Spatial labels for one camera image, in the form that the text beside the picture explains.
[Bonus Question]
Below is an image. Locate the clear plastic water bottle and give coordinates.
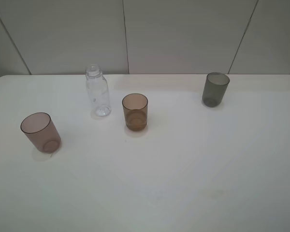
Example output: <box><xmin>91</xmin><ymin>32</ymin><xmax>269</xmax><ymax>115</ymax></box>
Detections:
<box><xmin>85</xmin><ymin>64</ymin><xmax>112</xmax><ymax>117</ymax></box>

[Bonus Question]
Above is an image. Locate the grey translucent cup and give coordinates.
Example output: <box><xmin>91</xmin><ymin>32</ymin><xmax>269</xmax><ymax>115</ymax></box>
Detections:
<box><xmin>202</xmin><ymin>72</ymin><xmax>230</xmax><ymax>107</ymax></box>

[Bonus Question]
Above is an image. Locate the pink translucent cup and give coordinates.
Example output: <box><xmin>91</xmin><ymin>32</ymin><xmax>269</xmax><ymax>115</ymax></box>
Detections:
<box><xmin>20</xmin><ymin>112</ymin><xmax>61</xmax><ymax>154</ymax></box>

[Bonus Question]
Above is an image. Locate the orange-brown translucent cup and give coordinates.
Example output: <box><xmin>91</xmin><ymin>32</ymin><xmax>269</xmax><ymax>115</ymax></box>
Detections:
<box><xmin>122</xmin><ymin>93</ymin><xmax>148</xmax><ymax>131</ymax></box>

